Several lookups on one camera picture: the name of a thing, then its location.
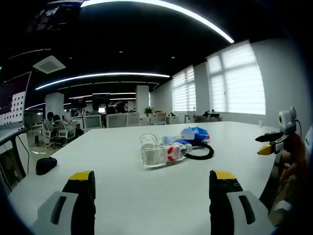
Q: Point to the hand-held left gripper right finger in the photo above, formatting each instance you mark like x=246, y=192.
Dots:
x=230, y=210

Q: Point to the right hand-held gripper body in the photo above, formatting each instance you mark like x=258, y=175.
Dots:
x=287, y=121

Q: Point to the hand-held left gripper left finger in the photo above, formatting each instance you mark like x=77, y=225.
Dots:
x=73, y=210

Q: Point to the blue tissue packet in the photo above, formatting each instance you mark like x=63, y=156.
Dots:
x=198, y=133

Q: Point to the clear plastic water bottle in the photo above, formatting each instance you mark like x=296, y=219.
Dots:
x=168, y=154

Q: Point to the white tabletop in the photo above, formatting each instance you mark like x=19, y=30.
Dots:
x=117, y=156

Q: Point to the large window blind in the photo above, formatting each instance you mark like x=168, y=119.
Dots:
x=239, y=83

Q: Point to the dark teal bag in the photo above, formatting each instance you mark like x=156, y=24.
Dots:
x=211, y=113

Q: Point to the white office chair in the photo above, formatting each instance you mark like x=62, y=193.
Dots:
x=93, y=122
x=117, y=121
x=49, y=133
x=65, y=131
x=160, y=118

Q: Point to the neighbouring black-framed desk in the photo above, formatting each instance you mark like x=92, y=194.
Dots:
x=13, y=147

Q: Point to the narrow window blind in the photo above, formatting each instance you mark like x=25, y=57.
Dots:
x=183, y=90

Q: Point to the hanging dark red display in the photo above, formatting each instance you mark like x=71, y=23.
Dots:
x=101, y=96

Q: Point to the green potted plant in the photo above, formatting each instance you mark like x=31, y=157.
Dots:
x=148, y=111

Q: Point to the curved ceiling light strip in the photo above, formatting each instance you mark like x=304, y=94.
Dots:
x=102, y=75

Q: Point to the long ceiling light strip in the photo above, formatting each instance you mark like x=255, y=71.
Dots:
x=185, y=13

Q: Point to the ceiling air vent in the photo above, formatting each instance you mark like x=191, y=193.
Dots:
x=49, y=64

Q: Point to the wall screen with grid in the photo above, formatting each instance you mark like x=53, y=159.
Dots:
x=14, y=100

